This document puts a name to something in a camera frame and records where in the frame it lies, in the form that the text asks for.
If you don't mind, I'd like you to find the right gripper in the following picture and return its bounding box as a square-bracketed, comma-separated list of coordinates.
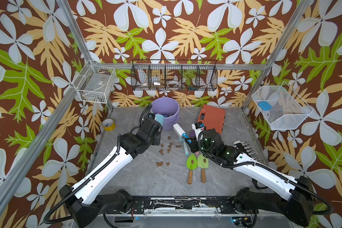
[184, 136, 217, 159]

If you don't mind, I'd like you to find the light blue round trowel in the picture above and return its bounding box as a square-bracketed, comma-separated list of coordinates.
[154, 114, 164, 126]

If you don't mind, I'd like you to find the white brush blue handle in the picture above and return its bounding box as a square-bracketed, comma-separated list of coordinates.
[173, 123, 188, 142]

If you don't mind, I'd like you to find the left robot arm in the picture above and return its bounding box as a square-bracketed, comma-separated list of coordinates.
[43, 114, 164, 228]

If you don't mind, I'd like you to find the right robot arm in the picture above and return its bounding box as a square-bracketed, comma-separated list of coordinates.
[185, 129, 333, 227]

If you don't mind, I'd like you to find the green square trowel right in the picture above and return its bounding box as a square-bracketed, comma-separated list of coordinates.
[197, 154, 209, 183]

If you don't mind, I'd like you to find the purple plastic bucket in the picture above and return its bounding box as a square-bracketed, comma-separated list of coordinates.
[151, 97, 180, 131]

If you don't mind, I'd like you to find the red plastic tool case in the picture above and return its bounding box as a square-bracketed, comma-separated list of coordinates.
[198, 104, 226, 134]

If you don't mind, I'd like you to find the yellow tape roll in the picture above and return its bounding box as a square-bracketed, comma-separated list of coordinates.
[102, 118, 116, 132]

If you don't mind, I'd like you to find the black socket bit rack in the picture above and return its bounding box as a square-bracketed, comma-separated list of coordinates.
[233, 140, 260, 161]

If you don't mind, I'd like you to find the steel combination wrench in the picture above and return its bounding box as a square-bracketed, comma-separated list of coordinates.
[154, 200, 184, 209]

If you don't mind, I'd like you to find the blue object in basket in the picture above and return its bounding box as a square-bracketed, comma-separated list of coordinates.
[258, 101, 272, 111]

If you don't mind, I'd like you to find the purple trowel pink handle right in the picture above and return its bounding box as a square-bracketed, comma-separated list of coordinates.
[189, 130, 196, 137]

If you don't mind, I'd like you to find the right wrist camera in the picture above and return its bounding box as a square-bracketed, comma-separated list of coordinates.
[192, 122, 206, 138]

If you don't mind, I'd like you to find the green pointed trowel wooden handle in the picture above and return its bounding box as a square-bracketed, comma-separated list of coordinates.
[186, 154, 198, 184]

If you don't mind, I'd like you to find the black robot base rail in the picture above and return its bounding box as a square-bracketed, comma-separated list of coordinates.
[128, 196, 258, 215]

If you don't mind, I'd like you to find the black wire basket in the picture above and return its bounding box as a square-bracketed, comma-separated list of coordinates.
[130, 59, 218, 91]

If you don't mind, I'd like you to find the white wire basket left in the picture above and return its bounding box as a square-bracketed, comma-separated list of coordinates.
[72, 61, 117, 104]

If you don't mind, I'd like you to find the white wire basket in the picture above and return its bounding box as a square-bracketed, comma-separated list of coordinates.
[252, 82, 313, 131]
[72, 61, 117, 104]

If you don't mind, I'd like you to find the white wire basket right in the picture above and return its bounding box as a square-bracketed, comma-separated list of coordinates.
[252, 82, 313, 131]

